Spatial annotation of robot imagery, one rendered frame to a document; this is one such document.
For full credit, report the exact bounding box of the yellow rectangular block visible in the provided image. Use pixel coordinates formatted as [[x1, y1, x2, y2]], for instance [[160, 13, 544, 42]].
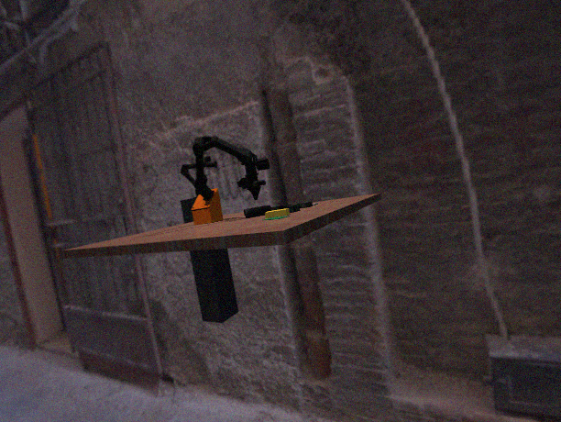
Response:
[[265, 208, 290, 218]]

